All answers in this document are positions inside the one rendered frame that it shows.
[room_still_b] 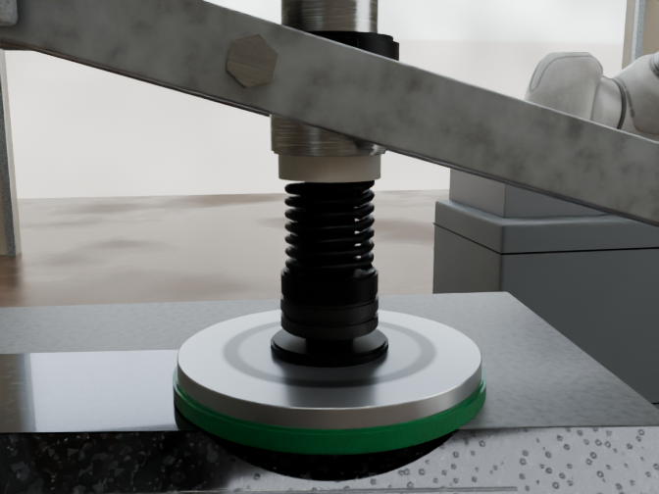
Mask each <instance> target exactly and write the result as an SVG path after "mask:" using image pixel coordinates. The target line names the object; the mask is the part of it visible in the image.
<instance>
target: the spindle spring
mask: <svg viewBox="0 0 659 494"><path fill-rule="evenodd" d="M374 185H375V181H374V180H370V181H359V182H346V183H334V184H304V182H293V183H288V184H287V185H286V186H285V187H284V191H285V192H286V193H288V194H293V195H289V196H287V197H286V198H284V204H285V205H286V206H288V207H295V208H289V209H286V211H285V212H284V215H285V217H286V218H288V219H290V221H288V222H286V223H285V225H284V228H285V229H286V230H287V231H289V233H288V234H287V235H286V236H285V238H284V239H285V242H286V243H288V244H290V245H288V246H287V247H285V251H284V253H285V254H286V255H287V256H288V258H287V259H286V261H285V265H286V267H287V268H289V269H291V270H293V271H296V272H307V273H335V272H350V271H355V270H358V269H361V268H364V267H372V266H373V265H372V262H373V260H374V253H372V252H371V251H372V250H373V248H374V247H375V243H374V241H373V240H372V239H371V238H372V237H373V236H374V234H375V231H374V229H373V228H372V227H371V226H372V225H373V223H374V222H375V219H374V217H373V215H371V213H372V212H373V211H374V210H375V205H374V204H373V203H372V202H371V201H372V200H373V199H374V197H375V193H374V191H373V190H372V189H370V188H372V187H373V186H374ZM346 193H355V195H352V196H343V197H330V198H304V195H334V194H346ZM348 206H355V207H357V208H352V209H345V210H335V211H304V208H312V209H317V208H339V207H348ZM353 219H357V220H358V221H355V222H343V223H330V224H304V222H335V221H345V220H353ZM352 231H358V232H359V233H354V234H349V235H342V236H331V237H306V236H304V234H337V233H346V232H352ZM355 244H361V245H355ZM350 245H355V247H352V248H346V249H337V250H304V247H308V248H329V247H342V246H350ZM358 256H360V257H361V258H358ZM354 257H355V259H354V260H350V261H344V262H335V263H306V262H304V260H316V261H325V260H340V259H347V258H354Z"/></svg>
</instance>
